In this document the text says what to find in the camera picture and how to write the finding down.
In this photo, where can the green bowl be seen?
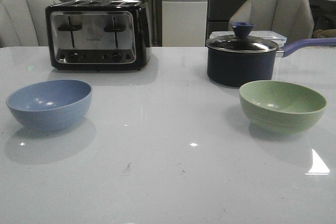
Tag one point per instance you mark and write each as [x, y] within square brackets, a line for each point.
[281, 107]

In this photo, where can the blue bowl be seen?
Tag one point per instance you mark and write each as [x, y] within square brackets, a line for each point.
[51, 105]

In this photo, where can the dark blue saucepan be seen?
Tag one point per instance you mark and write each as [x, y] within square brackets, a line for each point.
[234, 69]

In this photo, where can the glass pot lid blue knob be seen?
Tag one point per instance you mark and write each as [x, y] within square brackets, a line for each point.
[241, 40]

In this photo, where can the white refrigerator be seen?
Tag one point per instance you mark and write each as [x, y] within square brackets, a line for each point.
[184, 23]

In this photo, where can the black and chrome toaster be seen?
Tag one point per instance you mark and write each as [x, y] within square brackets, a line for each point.
[99, 35]

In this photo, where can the clear plastic container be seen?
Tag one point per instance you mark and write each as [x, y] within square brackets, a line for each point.
[265, 34]

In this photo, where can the right grey armchair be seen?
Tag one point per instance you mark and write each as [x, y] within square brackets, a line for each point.
[290, 18]

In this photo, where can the grey armchair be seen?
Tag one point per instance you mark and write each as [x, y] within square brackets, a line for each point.
[23, 22]
[290, 18]

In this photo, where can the left grey armchair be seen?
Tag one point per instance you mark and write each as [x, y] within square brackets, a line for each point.
[23, 22]

